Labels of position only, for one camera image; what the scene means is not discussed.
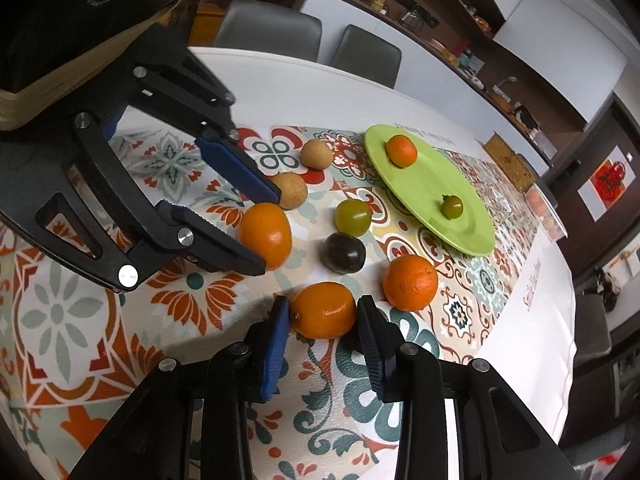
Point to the rough-skinned orange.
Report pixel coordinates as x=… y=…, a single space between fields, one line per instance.
x=410 y=282

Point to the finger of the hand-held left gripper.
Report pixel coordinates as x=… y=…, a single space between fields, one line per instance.
x=220 y=245
x=235 y=165

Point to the dark purple round fruit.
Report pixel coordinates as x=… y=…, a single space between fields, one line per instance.
x=343 y=253

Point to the grey dining chair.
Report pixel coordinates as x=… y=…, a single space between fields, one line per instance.
x=270 y=35
x=592 y=330
x=367 y=57

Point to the long white counter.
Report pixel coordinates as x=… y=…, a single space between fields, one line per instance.
x=450 y=87

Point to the smooth orange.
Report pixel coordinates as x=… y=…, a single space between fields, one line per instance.
x=267 y=237
x=322 y=310

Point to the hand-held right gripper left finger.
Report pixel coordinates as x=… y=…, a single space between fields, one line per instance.
x=277 y=350

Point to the white tablecloth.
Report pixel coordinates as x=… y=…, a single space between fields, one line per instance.
x=350 y=95

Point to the large green tomato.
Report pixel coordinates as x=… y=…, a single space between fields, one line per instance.
x=353 y=216

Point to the small mandarin orange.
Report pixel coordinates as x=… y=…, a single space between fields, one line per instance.
x=401 y=150

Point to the white wall cabinets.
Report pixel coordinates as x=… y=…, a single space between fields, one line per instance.
x=560 y=25

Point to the glass kettle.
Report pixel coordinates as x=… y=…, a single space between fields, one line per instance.
x=412 y=19

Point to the green plate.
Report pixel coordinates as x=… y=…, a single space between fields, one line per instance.
x=430 y=180

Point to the dark bag pile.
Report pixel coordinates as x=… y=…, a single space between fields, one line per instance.
x=607 y=287

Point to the round brown fruit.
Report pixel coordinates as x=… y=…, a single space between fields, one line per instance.
x=295 y=192
x=316 y=154

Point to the patterned table runner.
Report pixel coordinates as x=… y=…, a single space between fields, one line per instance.
x=60 y=325

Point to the clear plastic fruit container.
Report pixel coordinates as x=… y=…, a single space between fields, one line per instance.
x=545 y=210

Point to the wicker basket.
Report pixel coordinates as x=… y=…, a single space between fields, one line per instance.
x=507 y=160

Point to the small green tomato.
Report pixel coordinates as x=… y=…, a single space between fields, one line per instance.
x=451 y=207

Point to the red and white door poster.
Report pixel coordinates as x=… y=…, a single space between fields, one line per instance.
x=607 y=180

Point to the dark wooden door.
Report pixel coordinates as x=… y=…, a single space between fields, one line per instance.
x=570 y=200

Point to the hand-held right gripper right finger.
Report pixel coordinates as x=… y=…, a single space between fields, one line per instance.
x=372 y=355

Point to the white desk lamp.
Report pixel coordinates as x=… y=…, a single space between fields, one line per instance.
x=506 y=85

